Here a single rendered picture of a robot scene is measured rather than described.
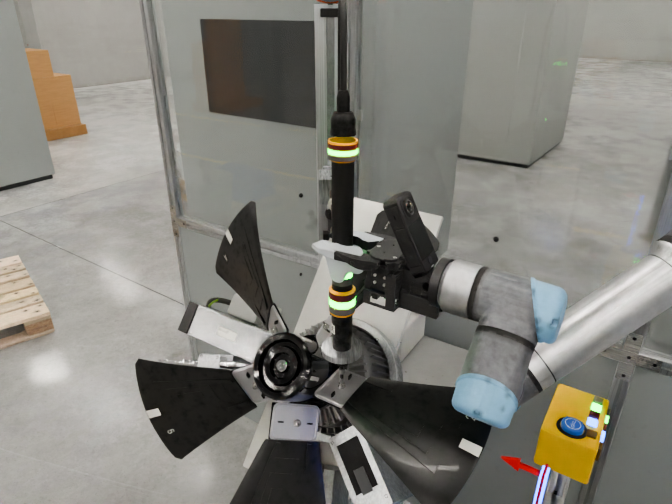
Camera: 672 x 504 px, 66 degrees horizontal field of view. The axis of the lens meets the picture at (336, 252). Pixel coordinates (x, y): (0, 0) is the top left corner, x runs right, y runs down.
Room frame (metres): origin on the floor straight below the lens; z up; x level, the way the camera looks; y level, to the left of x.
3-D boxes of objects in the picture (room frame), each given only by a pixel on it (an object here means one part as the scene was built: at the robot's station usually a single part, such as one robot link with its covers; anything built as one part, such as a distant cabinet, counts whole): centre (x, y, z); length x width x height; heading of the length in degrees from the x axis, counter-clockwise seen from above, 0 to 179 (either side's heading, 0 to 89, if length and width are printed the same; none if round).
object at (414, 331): (1.31, -0.17, 0.92); 0.17 x 0.16 x 0.11; 147
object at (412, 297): (0.66, -0.10, 1.44); 0.12 x 0.08 x 0.09; 57
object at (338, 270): (0.70, 0.00, 1.44); 0.09 x 0.03 x 0.06; 67
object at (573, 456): (0.77, -0.47, 1.02); 0.16 x 0.10 x 0.11; 147
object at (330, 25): (1.40, 0.01, 1.48); 0.05 x 0.03 x 0.62; 92
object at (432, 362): (1.25, -0.21, 0.85); 0.36 x 0.24 x 0.03; 57
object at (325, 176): (1.35, 0.01, 1.35); 0.10 x 0.07 x 0.09; 2
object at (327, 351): (0.73, -0.01, 1.31); 0.09 x 0.07 x 0.10; 2
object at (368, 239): (0.74, -0.03, 1.44); 0.09 x 0.03 x 0.06; 47
